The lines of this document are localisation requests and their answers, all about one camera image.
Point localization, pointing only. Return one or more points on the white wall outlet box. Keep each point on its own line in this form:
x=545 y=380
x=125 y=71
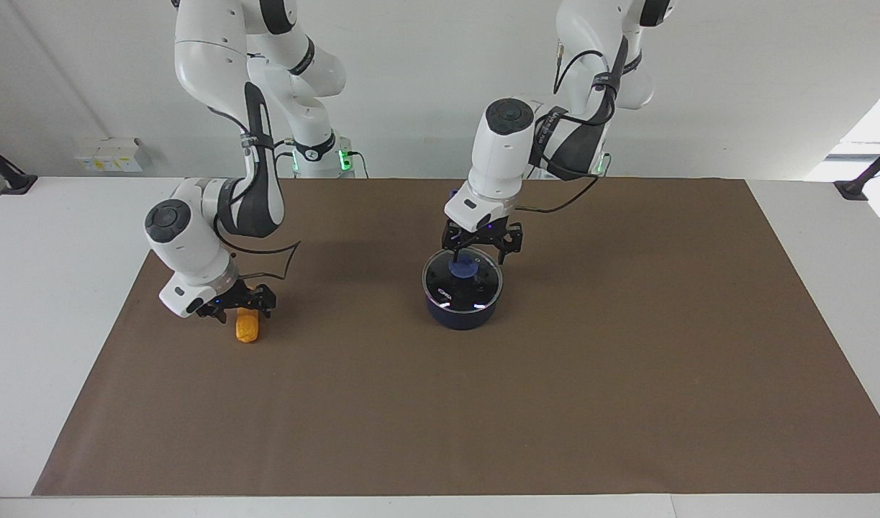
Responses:
x=109 y=155

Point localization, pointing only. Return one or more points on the black clamp stand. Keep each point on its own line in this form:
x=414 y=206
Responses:
x=8 y=175
x=868 y=176

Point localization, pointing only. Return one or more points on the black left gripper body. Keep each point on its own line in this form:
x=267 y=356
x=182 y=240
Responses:
x=483 y=232

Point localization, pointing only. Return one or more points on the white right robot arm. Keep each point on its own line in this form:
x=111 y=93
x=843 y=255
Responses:
x=195 y=252

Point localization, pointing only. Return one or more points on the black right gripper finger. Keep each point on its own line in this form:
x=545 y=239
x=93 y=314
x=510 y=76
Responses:
x=221 y=315
x=268 y=298

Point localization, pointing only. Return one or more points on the glass lid with blue knob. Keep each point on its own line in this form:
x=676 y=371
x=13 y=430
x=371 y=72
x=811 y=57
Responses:
x=463 y=284

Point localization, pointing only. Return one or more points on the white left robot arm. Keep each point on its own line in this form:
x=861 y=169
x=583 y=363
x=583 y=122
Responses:
x=501 y=158

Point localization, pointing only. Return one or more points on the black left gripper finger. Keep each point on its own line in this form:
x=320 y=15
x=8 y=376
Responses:
x=511 y=243
x=452 y=241

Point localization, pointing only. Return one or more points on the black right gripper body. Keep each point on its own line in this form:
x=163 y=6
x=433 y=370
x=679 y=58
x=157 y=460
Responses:
x=231 y=298

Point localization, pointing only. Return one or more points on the yellow corn cob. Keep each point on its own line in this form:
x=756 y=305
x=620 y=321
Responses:
x=247 y=329

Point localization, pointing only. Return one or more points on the brown table mat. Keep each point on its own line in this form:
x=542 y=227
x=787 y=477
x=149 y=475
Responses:
x=440 y=410

